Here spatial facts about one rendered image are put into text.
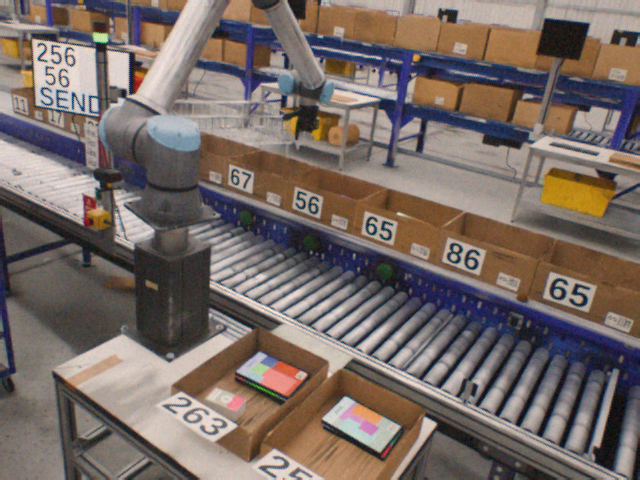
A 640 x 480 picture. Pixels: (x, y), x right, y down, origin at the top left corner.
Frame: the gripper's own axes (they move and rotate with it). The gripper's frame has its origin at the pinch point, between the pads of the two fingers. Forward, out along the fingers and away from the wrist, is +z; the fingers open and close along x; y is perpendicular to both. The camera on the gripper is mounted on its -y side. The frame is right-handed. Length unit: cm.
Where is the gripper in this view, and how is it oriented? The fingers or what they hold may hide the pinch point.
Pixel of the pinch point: (299, 145)
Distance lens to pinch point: 253.2
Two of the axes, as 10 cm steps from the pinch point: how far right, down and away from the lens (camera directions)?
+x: 3.9, -4.4, 8.1
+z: -1.0, 8.5, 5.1
